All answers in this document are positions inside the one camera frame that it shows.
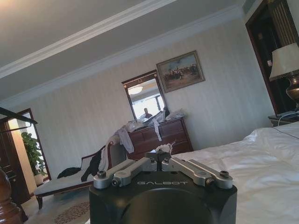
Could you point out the nightstand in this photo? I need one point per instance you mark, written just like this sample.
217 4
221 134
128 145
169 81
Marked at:
285 120

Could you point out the white garment on chaise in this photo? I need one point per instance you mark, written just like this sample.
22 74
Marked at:
105 161

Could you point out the long white cloth strip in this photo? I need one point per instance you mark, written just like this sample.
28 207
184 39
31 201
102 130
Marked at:
157 130

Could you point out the table lamp with cream shade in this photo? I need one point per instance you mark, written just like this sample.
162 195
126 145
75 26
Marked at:
283 64

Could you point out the dark wooden door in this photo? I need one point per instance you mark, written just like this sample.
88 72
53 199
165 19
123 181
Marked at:
9 163

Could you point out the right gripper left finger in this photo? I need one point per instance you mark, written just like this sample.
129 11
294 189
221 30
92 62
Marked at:
130 166

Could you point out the small white crumpled garment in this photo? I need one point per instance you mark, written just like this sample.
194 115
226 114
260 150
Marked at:
166 147

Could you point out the wood framed wall mirror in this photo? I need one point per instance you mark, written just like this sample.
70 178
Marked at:
144 98

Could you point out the black clothes rack bar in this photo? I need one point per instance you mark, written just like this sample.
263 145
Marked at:
18 116

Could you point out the bed with white duvet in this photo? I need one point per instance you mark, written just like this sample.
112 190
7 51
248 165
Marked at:
257 175

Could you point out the dark wooden bedpost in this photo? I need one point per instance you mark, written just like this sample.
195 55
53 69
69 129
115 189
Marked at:
9 205

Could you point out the wooden chaise with pale cushion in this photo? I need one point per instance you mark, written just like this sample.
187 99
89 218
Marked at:
67 184

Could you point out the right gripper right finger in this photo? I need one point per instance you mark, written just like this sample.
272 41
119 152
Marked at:
198 169

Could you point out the patterned floor rug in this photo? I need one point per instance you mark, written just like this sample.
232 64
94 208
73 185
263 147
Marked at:
72 213

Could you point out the dark wooden dresser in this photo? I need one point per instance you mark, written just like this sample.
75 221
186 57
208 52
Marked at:
172 136

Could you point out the framed landscape painting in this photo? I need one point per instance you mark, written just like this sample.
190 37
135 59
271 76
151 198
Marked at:
181 71

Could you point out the pile of pale clothes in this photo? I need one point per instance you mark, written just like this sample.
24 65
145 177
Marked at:
175 115

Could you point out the person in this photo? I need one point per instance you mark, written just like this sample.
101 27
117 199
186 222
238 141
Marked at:
146 114

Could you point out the green potted plant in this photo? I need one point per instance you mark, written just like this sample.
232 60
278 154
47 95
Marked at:
32 151

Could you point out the dark wooden doorway frame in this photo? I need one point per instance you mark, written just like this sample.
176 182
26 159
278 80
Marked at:
264 58

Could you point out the black garment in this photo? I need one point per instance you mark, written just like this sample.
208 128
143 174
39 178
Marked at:
92 166

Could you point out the white shirt draped over dresser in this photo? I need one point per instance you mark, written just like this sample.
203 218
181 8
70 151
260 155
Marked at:
125 140

